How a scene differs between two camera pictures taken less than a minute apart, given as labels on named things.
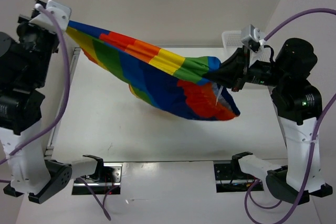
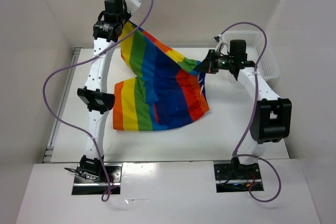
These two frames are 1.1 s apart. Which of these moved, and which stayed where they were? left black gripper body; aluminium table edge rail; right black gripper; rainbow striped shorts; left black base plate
Moved: rainbow striped shorts; right black gripper; left black gripper body
Stayed: left black base plate; aluminium table edge rail
